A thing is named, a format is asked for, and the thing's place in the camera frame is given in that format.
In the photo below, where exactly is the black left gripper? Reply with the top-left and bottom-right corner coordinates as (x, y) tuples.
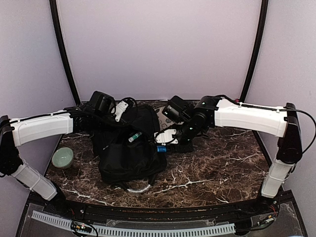
(93, 114), (131, 139)

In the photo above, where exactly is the blue-capped black highlighter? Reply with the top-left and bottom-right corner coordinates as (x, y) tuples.
(157, 146), (168, 153)

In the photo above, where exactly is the white green glue stick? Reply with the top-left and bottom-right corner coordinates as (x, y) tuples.
(128, 132), (142, 143)

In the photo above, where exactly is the black student bag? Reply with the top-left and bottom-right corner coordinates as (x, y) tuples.
(91, 105), (167, 190)

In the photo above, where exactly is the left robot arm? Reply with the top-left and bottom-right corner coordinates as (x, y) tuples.
(0, 101), (131, 215)

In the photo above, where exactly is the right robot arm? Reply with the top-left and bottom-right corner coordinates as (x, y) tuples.
(154, 95), (308, 214)

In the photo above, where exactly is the pale green ceramic bowl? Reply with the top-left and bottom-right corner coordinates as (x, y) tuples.
(51, 147), (74, 169)

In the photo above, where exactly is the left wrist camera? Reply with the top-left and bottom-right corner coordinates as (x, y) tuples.
(88, 91), (115, 116)

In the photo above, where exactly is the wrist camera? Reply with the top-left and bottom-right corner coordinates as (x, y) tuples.
(162, 95), (194, 123)
(88, 91), (115, 116)

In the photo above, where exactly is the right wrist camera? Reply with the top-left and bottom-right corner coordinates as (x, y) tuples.
(162, 95), (194, 123)

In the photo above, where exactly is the black front rail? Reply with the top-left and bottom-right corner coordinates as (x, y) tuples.
(65, 200), (259, 221)

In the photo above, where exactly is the grey slotted cable duct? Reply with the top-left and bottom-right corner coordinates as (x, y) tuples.
(31, 211), (236, 237)

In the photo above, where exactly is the left black frame post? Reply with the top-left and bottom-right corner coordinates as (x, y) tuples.
(49, 0), (81, 105)

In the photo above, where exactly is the black frame post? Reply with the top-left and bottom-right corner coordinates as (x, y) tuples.
(239, 0), (269, 102)
(49, 0), (81, 105)

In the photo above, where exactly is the right black frame post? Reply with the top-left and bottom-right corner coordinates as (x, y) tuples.
(239, 0), (269, 102)

